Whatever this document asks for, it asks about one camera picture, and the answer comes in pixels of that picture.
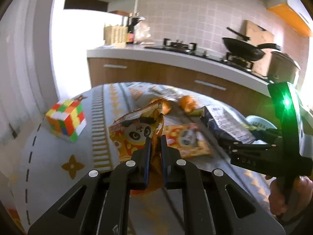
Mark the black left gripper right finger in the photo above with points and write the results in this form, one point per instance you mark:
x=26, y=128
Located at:
x=172, y=177

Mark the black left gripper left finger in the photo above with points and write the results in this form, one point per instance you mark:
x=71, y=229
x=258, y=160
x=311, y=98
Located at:
x=139, y=179

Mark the orange panda snack bag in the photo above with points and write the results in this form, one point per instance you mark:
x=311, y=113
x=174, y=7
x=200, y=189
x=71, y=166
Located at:
x=129, y=134

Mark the crushed blue white milk carton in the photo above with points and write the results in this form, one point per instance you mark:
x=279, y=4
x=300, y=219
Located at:
x=224, y=126

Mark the light blue perforated trash basket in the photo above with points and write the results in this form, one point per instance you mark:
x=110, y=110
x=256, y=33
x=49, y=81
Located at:
x=260, y=123

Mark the person's right hand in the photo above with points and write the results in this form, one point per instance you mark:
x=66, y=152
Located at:
x=299, y=199

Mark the flat panda snack packet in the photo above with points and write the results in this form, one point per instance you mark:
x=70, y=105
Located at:
x=187, y=139

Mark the wooden base cabinets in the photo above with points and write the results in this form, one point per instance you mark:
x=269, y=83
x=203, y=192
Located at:
x=246, y=101

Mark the colourful rubik's cube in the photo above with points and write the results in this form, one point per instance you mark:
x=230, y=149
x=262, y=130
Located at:
x=67, y=119

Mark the grey patterned tablecloth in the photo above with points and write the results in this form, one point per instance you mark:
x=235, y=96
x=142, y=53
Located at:
x=51, y=165

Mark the black glass gas stove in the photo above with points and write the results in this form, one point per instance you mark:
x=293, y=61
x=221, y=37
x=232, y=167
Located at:
x=191, y=49

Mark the dark soy sauce bottle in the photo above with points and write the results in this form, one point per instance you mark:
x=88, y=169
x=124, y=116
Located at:
x=130, y=29

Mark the clear plastic food bag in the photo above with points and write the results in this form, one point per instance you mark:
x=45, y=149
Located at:
x=141, y=32

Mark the woven beige utensil basket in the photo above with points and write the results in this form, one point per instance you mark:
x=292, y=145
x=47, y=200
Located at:
x=115, y=35

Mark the black wok with handle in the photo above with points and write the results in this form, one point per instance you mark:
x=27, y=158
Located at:
x=242, y=48

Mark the orange white wall cabinet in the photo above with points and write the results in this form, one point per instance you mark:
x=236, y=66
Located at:
x=293, y=13

